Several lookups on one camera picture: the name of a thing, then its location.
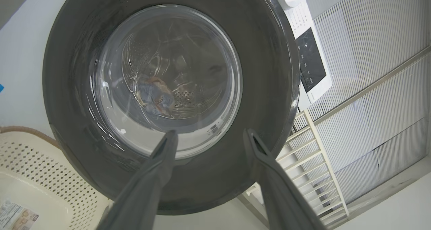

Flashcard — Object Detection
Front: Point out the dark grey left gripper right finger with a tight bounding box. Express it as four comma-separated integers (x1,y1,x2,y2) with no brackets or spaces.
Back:
243,128,325,230

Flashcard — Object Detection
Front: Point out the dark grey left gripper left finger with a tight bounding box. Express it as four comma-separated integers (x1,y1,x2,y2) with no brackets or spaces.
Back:
96,130,178,230

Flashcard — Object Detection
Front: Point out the blue patterned garment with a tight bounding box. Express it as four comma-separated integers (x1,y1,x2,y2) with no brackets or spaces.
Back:
136,77,175,118

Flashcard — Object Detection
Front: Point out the dark round washer door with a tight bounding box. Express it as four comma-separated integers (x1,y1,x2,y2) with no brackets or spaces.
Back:
42,0,301,215

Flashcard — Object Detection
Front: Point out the stainless steel washing machine drum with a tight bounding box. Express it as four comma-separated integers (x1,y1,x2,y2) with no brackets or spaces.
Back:
121,31,223,119

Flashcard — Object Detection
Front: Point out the washing machine control panel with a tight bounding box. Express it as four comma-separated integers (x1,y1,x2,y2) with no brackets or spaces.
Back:
295,27,327,93

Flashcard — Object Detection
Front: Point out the white front-load washing machine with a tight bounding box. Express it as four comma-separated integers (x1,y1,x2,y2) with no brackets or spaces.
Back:
0,0,334,230

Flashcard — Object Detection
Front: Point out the white metal railing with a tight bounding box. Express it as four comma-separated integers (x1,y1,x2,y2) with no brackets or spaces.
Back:
246,109,350,228

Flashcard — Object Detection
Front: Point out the cream perforated laundry basket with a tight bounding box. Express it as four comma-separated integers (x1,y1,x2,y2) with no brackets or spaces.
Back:
0,126,113,230

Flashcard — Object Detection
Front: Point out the paper label in basket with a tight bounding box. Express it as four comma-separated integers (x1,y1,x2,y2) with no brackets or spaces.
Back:
0,199,39,230

